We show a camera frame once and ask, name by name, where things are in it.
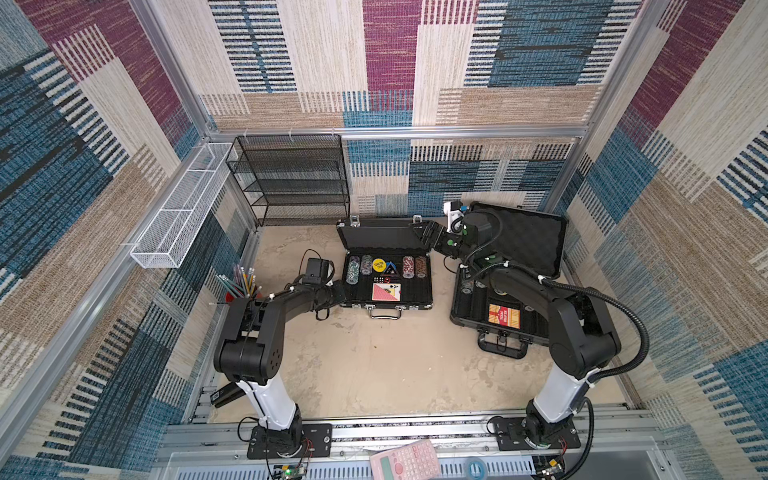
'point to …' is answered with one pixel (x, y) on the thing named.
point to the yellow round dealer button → (379, 265)
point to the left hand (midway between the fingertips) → (345, 294)
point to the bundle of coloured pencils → (242, 283)
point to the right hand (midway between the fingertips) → (421, 233)
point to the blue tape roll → (476, 468)
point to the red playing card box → (505, 316)
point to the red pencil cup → (229, 297)
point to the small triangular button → (391, 269)
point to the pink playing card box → (386, 292)
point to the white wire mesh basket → (168, 241)
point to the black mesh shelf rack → (292, 180)
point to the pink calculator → (412, 462)
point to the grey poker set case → (527, 241)
